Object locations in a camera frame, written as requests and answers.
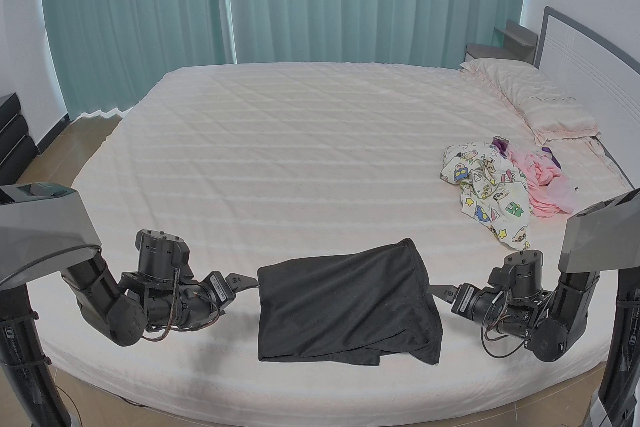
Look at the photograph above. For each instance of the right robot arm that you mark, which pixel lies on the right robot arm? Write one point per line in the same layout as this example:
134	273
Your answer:
590	235

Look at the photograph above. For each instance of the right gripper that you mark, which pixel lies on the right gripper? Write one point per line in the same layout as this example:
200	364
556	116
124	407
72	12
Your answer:
470	300

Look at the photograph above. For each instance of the pink garment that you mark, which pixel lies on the pink garment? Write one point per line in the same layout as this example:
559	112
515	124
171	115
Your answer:
545	185

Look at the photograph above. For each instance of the dark grey chest of drawers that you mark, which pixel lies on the dark grey chest of drawers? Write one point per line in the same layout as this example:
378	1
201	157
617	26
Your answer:
15	135

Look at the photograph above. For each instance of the white printed pyjama top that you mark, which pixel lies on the white printed pyjama top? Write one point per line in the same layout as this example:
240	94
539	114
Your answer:
495	200

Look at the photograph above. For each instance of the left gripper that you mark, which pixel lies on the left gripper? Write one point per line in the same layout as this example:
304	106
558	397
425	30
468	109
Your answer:
217	295

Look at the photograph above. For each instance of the bed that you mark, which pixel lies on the bed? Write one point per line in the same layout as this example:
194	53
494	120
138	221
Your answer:
300	155

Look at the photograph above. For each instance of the grey bedside table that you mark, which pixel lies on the grey bedside table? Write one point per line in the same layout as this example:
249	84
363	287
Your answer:
505	47

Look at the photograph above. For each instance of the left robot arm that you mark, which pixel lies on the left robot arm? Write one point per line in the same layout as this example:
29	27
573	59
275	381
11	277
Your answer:
45	225

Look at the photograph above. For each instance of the cream pillow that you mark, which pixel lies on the cream pillow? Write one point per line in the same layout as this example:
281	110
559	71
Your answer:
540	99

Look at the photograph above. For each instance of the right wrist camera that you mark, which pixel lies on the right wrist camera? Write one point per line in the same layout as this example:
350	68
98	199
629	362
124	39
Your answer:
497	278

